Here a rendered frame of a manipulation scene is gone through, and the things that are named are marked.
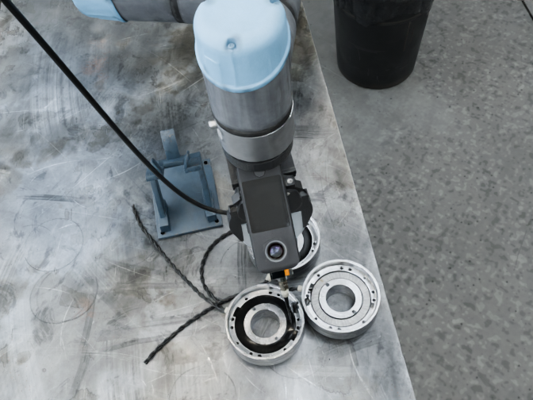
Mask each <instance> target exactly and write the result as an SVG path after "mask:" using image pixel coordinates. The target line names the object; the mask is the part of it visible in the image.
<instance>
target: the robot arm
mask: <svg viewBox="0 0 533 400"><path fill-rule="evenodd" d="M72 1H73V3H74V4H75V6H76V7H77V8H78V9H79V11H80V12H81V13H83V14H85V15H86V16H88V17H96V18H99V19H104V20H112V21H121V22H128V21H154V22H172V23H187V24H194V35H195V52H196V57H197V61H198V64H199V67H200V69H201V71H202V74H203V78H204V81H205V87H206V90H207V93H208V96H209V102H210V105H211V110H212V113H213V117H214V119H211V120H209V122H208V124H209V128H210V129H211V130H214V129H217V133H218V136H219V140H220V143H221V146H222V147H223V150H224V154H225V156H226V160H227V164H228V171H229V174H230V179H231V182H232V189H233V190H234V191H235V193H234V195H233V196H232V203H233V205H230V206H228V210H227V217H228V224H229V228H230V230H231V232H232V233H233V234H234V235H235V236H236V237H237V238H238V239H239V240H240V241H241V242H242V241H243V242H244V243H245V244H246V245H247V246H249V247H252V251H253V255H254V259H255V266H256V267H257V269H258V270H259V271H260V272H262V273H264V274H268V273H272V272H276V271H283V270H287V269H291V268H294V267H296V266H297V265H298V264H299V261H300V254H299V250H298V246H297V239H296V238H297V237H298V236H299V235H300V234H301V233H302V231H303V230H304V228H305V227H306V226H307V224H308V223H309V220H310V218H311V216H312V214H313V205H312V202H311V199H310V197H309V192H308V190H307V188H305V189H303V187H302V184H301V181H300V180H296V179H295V178H294V177H295V176H296V174H297V172H296V168H295V166H294V162H293V157H292V155H291V150H292V147H293V136H294V134H295V125H294V111H293V95H292V83H291V60H292V54H293V46H294V41H295V36H296V31H297V19H298V15H299V10H300V6H301V0H72Z"/></svg>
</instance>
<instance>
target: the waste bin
mask: <svg viewBox="0 0 533 400"><path fill-rule="evenodd" d="M333 2H334V15H335V28H336V52H337V64H338V67H339V70H340V71H341V73H342V74H343V76H344V77H345V78H347V79H348V80H349V81H351V82H353V83H354V84H356V85H359V86H361V87H367V88H373V89H381V88H387V87H392V86H395V85H397V84H399V83H401V82H403V81H404V80H406V79H407V78H408V77H409V76H410V75H411V73H412V71H413V69H414V67H415V63H416V58H417V55H418V51H419V49H420V44H421V41H422V37H423V35H424V30H425V26H426V23H427V20H428V15H429V12H430V9H431V7H432V4H433V2H434V0H333Z"/></svg>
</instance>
